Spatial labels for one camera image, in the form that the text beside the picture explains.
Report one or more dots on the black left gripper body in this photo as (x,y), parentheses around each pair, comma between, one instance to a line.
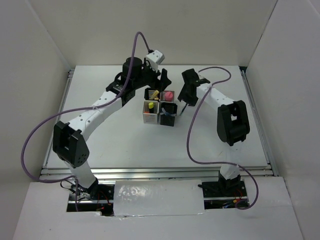
(149,77)

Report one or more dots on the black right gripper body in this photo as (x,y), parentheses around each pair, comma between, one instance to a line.
(184,94)

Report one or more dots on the pale yellow highlighter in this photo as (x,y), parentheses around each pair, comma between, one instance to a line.
(154,95)

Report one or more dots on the green pen refill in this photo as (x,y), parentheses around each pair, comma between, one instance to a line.
(183,109)

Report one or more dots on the yellow black highlighter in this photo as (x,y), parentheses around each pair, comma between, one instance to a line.
(151,107)

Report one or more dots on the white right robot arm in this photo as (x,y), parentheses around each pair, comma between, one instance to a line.
(232,122)

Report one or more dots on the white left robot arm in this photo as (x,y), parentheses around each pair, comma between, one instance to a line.
(70,139)

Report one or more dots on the grey back-right container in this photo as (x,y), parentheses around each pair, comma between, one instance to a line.
(162,96)

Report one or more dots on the black back-left container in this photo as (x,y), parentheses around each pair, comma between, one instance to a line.
(148,92)

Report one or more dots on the black front-right container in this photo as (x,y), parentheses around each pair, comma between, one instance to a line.
(170,107)

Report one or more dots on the white front-left container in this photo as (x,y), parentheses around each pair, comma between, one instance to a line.
(151,118)

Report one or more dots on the white foil cover board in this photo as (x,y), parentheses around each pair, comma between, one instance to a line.
(158,198)

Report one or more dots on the aluminium front rail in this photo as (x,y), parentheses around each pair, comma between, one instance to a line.
(151,173)

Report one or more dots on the aluminium left rail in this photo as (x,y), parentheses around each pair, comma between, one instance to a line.
(61,107)

